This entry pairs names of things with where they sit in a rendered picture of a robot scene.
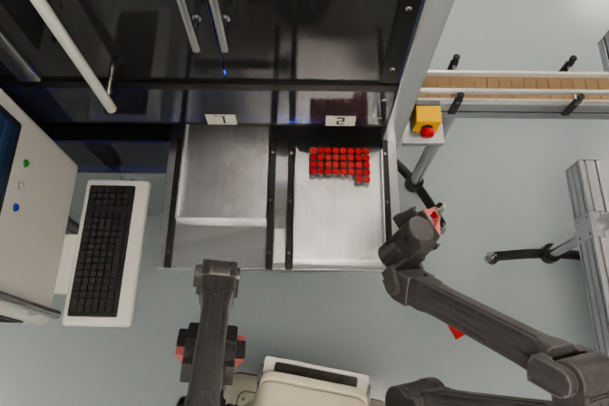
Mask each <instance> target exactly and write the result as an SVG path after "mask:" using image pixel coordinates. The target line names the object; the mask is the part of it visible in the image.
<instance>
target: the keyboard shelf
mask: <svg viewBox="0 0 609 406"><path fill-rule="evenodd" d="M91 185H107V186H135V187H136V189H135V196H134V202H133V209H132V214H131V221H130V233H129V239H128V245H127V251H126V257H125V264H124V270H123V276H122V282H121V294H120V301H119V306H118V313H117V317H84V316H68V315H67V314H68V308H69V303H70V298H71V293H72V288H73V279H74V273H75V268H76V263H77V258H78V253H79V248H80V243H81V238H82V229H83V223H84V218H85V213H86V208H87V203H88V197H89V193H90V187H91ZM150 188H151V184H150V183H149V182H148V181H145V180H99V179H91V180H89V181H88V183H87V188H86V192H85V198H84V202H83V208H82V217H81V222H80V227H79V232H78V235H66V234H65V237H64V241H63V250H62V255H61V260H60V265H59V269H58V274H57V279H56V284H55V288H54V293H53V294H54V295H67V296H66V301H65V307H64V311H63V320H62V323H63V325H65V326H91V327H131V326H132V321H133V314H134V307H135V301H136V294H137V287H138V281H139V273H140V261H141V254H142V248H143V241H144V234H145V227H146V220H147V214H148V207H149V200H150Z"/></svg>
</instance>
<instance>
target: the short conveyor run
mask: <svg viewBox="0 0 609 406"><path fill-rule="evenodd" d="M459 58H460V56H459V54H454V55H453V58H452V59H453V60H450V63H449V66H448V69H447V70H428V71H427V74H426V77H425V79H424V82H423V85H422V86H421V89H420V93H419V96H418V98H417V100H440V112H441V115H442V118H490V119H570V120H609V72H572V71H571V67H572V66H573V65H574V63H575V61H576V60H577V57H576V56H575V55H571V56H570V58H569V61H566V62H565V64H564V65H563V66H562V67H561V69H560V70H559V71H558V72H544V71H462V70H456V67H457V65H458V63H459Z"/></svg>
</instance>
